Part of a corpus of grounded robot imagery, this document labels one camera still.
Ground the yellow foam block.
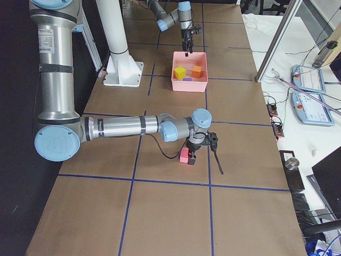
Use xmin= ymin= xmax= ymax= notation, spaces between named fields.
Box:
xmin=173 ymin=66 xmax=186 ymax=80

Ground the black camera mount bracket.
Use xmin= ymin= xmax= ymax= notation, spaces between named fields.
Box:
xmin=205 ymin=132 xmax=218 ymax=153

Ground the pink plastic bin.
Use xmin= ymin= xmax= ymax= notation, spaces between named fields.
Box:
xmin=172 ymin=51 xmax=208 ymax=92

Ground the orange black connector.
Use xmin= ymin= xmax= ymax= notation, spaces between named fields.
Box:
xmin=266 ymin=103 xmax=278 ymax=117
xmin=271 ymin=121 xmax=285 ymax=139

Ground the pink grabber stick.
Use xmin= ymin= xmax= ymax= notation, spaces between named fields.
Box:
xmin=271 ymin=68 xmax=341 ymax=116

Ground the orange black connector lower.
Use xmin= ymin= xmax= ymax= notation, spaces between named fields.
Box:
xmin=271 ymin=121 xmax=285 ymax=139

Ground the teach pendant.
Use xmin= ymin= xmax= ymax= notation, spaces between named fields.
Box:
xmin=291 ymin=91 xmax=335 ymax=126
xmin=291 ymin=65 xmax=326 ymax=94

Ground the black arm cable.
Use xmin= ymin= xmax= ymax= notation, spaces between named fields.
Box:
xmin=146 ymin=133 xmax=224 ymax=175

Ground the metal cylinder weight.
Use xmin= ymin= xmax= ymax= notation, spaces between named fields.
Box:
xmin=285 ymin=157 xmax=299 ymax=171

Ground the red foam block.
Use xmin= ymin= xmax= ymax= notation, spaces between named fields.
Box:
xmin=179 ymin=147 xmax=189 ymax=163

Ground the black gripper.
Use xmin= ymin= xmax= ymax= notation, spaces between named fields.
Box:
xmin=181 ymin=28 xmax=193 ymax=57
xmin=185 ymin=140 xmax=201 ymax=165

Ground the grey water bottle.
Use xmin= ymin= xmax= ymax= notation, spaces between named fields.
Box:
xmin=312 ymin=41 xmax=338 ymax=68

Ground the orange black connector upper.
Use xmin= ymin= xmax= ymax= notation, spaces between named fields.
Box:
xmin=266 ymin=103 xmax=278 ymax=117

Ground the orange foam block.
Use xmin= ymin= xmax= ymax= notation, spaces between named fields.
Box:
xmin=191 ymin=65 xmax=202 ymax=78

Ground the lower teach pendant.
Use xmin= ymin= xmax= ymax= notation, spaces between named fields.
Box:
xmin=291 ymin=91 xmax=335 ymax=126

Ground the aluminium frame post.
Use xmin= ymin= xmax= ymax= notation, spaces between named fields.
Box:
xmin=255 ymin=0 xmax=302 ymax=83

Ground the upper teach pendant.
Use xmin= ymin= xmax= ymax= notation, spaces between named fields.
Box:
xmin=291 ymin=65 xmax=326 ymax=94

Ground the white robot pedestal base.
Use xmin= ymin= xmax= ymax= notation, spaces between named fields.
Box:
xmin=96 ymin=0 xmax=144 ymax=87

